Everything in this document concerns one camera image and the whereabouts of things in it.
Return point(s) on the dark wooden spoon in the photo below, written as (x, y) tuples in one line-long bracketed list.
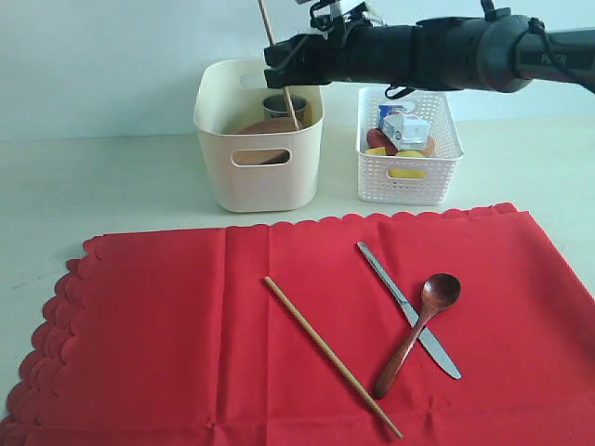
[(439, 292)]

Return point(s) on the red sausage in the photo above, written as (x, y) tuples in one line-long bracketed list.
[(376, 139)]

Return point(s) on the white perforated plastic basket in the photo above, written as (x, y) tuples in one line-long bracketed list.
[(374, 183)]

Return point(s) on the brown egg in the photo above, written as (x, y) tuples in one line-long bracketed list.
[(430, 147)]

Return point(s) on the brown wooden plate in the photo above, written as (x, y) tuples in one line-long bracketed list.
[(265, 127)]

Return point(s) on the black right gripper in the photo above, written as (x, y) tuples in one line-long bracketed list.
[(305, 59)]

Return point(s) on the cream plastic bin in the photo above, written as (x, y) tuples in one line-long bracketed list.
[(261, 172)]

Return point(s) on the steel table knife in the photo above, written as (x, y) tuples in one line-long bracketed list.
[(428, 340)]

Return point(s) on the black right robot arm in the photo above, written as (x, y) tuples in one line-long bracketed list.
[(499, 51)]

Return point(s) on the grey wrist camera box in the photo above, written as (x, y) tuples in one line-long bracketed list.
[(325, 15)]

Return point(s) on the stainless steel cup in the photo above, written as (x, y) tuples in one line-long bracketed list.
[(274, 106)]

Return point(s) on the yellow lemon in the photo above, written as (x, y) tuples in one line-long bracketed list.
[(409, 166)]

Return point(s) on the yellow cheese wedge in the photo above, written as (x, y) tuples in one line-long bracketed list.
[(378, 151)]

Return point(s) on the blue white milk carton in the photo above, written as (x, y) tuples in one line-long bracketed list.
[(404, 128)]

